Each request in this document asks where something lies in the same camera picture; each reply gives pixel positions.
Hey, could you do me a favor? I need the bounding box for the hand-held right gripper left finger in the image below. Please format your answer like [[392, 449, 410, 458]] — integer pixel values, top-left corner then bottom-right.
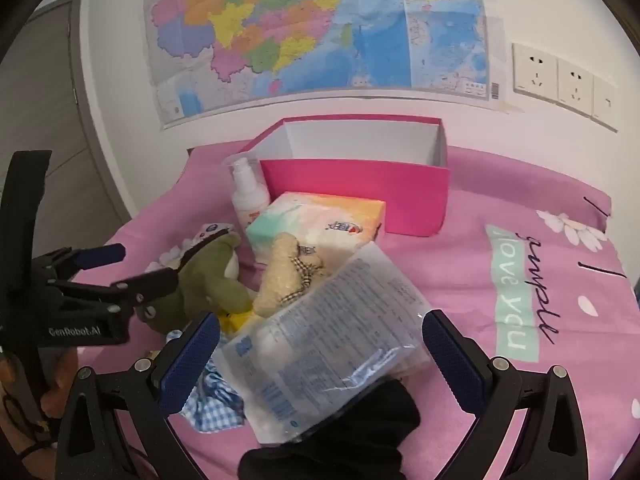
[[55, 310, 222, 480]]

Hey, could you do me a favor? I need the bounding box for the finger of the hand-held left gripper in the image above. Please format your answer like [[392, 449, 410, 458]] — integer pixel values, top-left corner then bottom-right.
[[47, 267, 181, 311], [32, 243, 127, 281]]

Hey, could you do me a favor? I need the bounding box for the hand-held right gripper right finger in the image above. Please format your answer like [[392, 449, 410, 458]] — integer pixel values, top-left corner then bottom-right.
[[422, 309, 591, 480]]

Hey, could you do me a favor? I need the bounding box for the blue gingham scrunchie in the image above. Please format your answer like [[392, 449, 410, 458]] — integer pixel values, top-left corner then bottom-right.
[[180, 365, 246, 433]]

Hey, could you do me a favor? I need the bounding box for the green frog plush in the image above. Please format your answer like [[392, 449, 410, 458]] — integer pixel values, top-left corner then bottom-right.
[[135, 232, 256, 333]]

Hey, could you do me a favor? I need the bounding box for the beige teddy bear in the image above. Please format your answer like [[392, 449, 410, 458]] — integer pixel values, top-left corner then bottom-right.
[[252, 232, 331, 318]]

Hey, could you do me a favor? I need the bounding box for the black cloth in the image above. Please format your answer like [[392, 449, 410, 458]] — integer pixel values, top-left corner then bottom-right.
[[237, 379, 421, 480]]

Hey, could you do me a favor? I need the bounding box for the clear plastic packet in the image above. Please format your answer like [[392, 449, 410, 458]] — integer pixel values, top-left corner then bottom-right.
[[210, 242, 433, 446]]

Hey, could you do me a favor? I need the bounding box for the pink cardboard box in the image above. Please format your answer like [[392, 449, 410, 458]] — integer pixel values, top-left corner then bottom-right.
[[235, 116, 451, 237]]

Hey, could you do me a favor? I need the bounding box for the person's left hand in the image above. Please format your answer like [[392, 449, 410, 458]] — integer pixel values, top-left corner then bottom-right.
[[0, 347, 81, 461]]

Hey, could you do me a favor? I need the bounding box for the white spray bottle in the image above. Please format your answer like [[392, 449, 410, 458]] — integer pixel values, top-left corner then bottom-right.
[[222, 156, 272, 233]]

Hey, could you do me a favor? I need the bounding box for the grey wooden door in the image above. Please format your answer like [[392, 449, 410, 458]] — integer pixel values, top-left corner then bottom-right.
[[0, 0, 131, 261]]

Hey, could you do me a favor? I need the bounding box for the pink printed bedsheet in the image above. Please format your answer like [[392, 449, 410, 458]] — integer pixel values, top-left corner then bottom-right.
[[100, 142, 640, 480]]

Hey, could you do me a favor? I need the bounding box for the pastel tissue pack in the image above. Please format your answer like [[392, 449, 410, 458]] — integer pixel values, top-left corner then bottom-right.
[[245, 191, 387, 281]]

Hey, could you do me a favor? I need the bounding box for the colourful wall map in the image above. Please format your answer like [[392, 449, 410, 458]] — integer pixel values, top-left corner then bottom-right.
[[142, 0, 493, 131]]

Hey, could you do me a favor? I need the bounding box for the white wall switch plate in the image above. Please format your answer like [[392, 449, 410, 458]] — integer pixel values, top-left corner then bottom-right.
[[592, 75, 621, 133]]

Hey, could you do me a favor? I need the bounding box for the white wall socket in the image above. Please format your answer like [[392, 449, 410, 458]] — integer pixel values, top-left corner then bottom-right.
[[556, 57, 596, 116], [512, 42, 560, 103]]

